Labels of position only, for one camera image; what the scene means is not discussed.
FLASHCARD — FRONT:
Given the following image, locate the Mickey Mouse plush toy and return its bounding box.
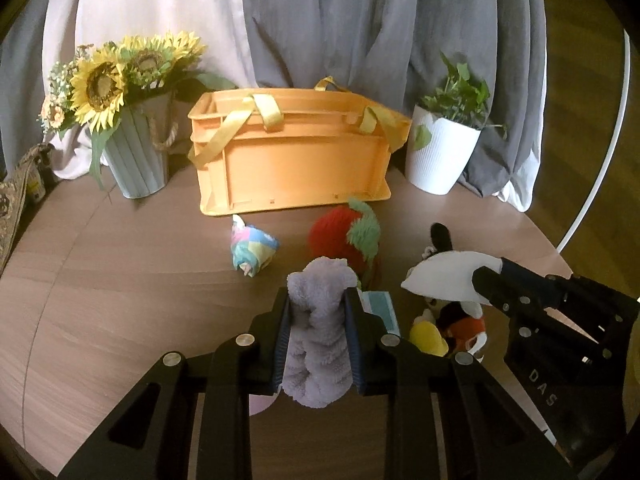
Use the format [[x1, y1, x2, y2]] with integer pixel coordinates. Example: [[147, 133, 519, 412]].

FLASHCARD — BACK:
[[401, 222, 502, 358]]

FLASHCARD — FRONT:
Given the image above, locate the blue cartoon tissue pack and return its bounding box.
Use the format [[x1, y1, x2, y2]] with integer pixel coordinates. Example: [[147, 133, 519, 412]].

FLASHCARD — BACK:
[[359, 290, 400, 336]]

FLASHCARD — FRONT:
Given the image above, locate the red green fluffy plush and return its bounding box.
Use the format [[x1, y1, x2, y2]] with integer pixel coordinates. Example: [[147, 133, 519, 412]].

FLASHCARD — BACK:
[[307, 198, 382, 282]]

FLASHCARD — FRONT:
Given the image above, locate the purple fluffy plush toy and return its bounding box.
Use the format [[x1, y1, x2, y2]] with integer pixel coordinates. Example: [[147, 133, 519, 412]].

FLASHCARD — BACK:
[[282, 257, 358, 408]]

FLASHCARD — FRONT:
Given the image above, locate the pastel patchwork fabric pouch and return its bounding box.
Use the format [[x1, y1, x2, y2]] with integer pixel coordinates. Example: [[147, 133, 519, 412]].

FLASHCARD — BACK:
[[230, 214, 280, 278]]

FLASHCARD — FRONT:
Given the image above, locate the white metal hoop stand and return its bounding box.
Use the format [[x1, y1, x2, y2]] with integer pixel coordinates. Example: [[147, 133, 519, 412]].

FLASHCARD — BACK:
[[555, 28, 633, 255]]

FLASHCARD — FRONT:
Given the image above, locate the white plant pot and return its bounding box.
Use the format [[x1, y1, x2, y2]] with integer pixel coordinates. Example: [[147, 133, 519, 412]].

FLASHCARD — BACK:
[[405, 105, 480, 195]]

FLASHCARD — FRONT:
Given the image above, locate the green potted plant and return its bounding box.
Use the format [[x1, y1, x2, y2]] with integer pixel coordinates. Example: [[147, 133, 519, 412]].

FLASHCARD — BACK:
[[416, 52, 508, 139]]

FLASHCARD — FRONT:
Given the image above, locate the patterned brown cushion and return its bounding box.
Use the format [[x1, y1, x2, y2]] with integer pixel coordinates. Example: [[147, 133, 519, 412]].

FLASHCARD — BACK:
[[1, 143, 55, 272]]

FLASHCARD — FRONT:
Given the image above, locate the grey ribbed vase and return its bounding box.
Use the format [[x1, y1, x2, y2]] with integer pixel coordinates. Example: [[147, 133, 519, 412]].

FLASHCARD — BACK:
[[104, 94, 172, 200]]

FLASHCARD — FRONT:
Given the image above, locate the orange plastic crate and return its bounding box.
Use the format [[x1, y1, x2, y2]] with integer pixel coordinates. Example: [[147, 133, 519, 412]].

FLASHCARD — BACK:
[[189, 88, 411, 216]]

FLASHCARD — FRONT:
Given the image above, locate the sunflower bouquet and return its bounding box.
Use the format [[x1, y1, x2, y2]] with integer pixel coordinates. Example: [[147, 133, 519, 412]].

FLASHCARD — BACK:
[[38, 30, 235, 180]]

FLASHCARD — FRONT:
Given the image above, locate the white sheer curtain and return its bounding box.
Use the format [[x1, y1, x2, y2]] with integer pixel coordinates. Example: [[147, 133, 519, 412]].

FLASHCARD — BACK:
[[41, 0, 260, 181]]

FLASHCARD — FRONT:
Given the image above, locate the yellow fabric strap right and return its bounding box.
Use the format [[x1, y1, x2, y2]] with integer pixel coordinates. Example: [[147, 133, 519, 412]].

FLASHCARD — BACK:
[[313, 75, 414, 154]]

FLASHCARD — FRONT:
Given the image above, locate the yellow fabric strap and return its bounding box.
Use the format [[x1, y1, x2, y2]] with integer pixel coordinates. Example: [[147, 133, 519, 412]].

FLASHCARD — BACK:
[[313, 75, 414, 154], [188, 93, 286, 170]]

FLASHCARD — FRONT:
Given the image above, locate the yellow fabric strap left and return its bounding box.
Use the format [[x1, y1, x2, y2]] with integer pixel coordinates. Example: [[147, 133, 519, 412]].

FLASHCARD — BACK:
[[188, 93, 286, 170]]

